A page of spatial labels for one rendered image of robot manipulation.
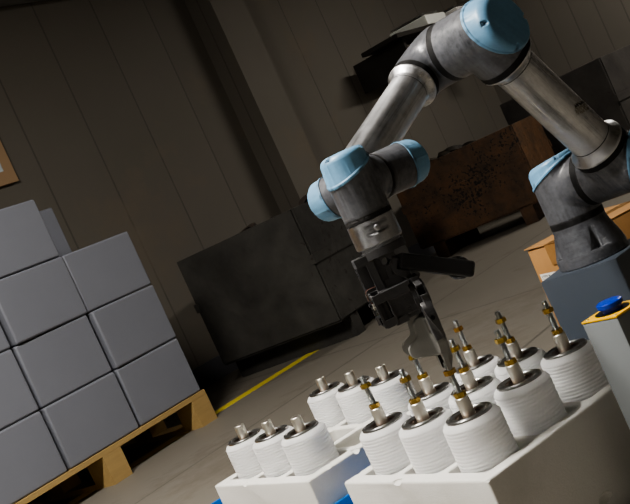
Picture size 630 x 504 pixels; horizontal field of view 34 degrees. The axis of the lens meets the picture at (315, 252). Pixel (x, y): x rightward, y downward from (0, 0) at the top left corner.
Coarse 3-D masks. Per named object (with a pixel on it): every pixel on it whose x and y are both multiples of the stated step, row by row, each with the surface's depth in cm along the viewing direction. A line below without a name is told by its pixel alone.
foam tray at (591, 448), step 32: (608, 384) 165; (576, 416) 156; (608, 416) 160; (544, 448) 152; (576, 448) 155; (608, 448) 158; (352, 480) 177; (384, 480) 168; (416, 480) 160; (448, 480) 153; (480, 480) 147; (512, 480) 148; (544, 480) 151; (576, 480) 154; (608, 480) 157
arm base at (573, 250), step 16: (560, 224) 210; (576, 224) 208; (592, 224) 208; (608, 224) 209; (560, 240) 211; (576, 240) 208; (592, 240) 207; (608, 240) 207; (624, 240) 209; (560, 256) 214; (576, 256) 208; (592, 256) 207; (608, 256) 206
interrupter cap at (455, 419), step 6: (480, 402) 158; (486, 402) 157; (474, 408) 157; (480, 408) 156; (486, 408) 153; (456, 414) 158; (474, 414) 153; (480, 414) 152; (450, 420) 156; (456, 420) 154; (462, 420) 153; (468, 420) 152
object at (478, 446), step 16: (480, 416) 152; (496, 416) 152; (448, 432) 154; (464, 432) 151; (480, 432) 151; (496, 432) 152; (464, 448) 152; (480, 448) 151; (496, 448) 151; (512, 448) 153; (464, 464) 153; (480, 464) 152; (496, 464) 151
